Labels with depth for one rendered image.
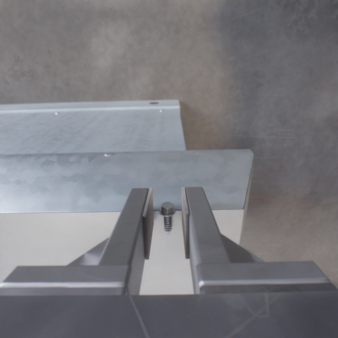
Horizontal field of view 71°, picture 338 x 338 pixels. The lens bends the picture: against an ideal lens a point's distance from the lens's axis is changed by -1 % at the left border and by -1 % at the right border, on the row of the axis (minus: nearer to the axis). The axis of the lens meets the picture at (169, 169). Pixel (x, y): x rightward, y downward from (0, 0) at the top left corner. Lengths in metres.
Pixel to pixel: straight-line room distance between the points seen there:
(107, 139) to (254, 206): 0.70
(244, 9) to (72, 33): 0.49
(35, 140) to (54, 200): 0.32
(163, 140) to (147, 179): 0.25
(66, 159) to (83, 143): 0.24
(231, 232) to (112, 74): 0.69
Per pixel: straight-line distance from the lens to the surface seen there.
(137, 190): 0.15
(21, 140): 0.52
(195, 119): 0.81
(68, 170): 0.20
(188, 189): 0.15
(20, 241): 0.21
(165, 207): 0.16
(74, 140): 0.47
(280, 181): 0.99
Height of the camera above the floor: 0.78
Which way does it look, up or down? 64 degrees down
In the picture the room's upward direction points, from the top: 180 degrees clockwise
